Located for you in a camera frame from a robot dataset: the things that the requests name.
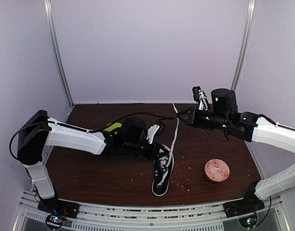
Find white shoelace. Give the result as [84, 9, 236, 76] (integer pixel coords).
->
[158, 102, 180, 191]

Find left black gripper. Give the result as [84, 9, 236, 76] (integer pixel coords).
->
[124, 139, 170, 162]

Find right aluminium frame post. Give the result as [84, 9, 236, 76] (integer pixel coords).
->
[231, 0, 257, 94]

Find aluminium frame post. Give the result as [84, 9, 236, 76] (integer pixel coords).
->
[44, 0, 74, 107]
[231, 0, 257, 94]

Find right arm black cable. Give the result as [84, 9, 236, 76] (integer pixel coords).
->
[205, 115, 280, 224]

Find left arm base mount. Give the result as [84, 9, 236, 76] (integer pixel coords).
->
[37, 200, 80, 230]

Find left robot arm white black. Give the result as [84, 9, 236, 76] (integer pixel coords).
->
[16, 110, 168, 214]

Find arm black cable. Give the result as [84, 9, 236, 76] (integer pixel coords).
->
[9, 111, 175, 162]
[205, 115, 280, 224]

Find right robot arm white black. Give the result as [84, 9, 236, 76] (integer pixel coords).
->
[176, 106, 295, 213]

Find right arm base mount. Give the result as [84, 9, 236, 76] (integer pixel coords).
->
[223, 199, 265, 230]

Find black white canvas sneaker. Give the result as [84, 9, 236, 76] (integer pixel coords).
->
[152, 144, 174, 196]

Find left aluminium frame post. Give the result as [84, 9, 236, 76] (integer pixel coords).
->
[44, 0, 74, 107]

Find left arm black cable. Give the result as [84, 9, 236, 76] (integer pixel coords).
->
[9, 111, 175, 162]

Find green plastic bowl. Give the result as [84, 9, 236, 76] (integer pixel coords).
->
[104, 123, 122, 132]

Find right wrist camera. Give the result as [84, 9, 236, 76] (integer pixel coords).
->
[192, 86, 238, 113]

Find aluminium front rail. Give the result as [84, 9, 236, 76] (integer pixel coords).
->
[12, 190, 290, 231]

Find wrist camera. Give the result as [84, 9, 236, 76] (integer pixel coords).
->
[121, 117, 166, 144]
[192, 86, 238, 113]

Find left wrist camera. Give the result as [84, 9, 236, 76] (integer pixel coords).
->
[121, 117, 166, 144]

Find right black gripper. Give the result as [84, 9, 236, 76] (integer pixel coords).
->
[176, 105, 230, 131]

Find red white patterned bowl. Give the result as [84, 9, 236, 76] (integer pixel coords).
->
[204, 159, 231, 183]

